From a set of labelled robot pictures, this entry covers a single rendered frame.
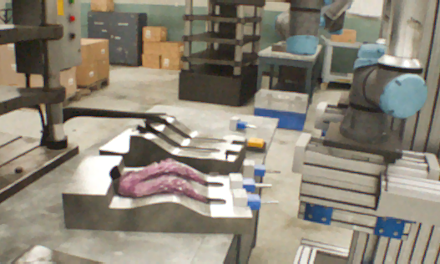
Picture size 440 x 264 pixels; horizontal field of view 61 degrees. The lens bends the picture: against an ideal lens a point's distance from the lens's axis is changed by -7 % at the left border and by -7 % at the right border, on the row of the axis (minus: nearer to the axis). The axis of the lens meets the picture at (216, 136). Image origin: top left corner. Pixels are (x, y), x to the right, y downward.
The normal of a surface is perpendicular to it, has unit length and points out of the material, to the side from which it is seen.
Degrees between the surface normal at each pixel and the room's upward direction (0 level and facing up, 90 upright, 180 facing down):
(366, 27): 90
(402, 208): 90
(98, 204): 90
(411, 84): 98
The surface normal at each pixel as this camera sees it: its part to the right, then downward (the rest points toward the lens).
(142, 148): -0.25, 0.30
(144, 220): 0.05, 0.33
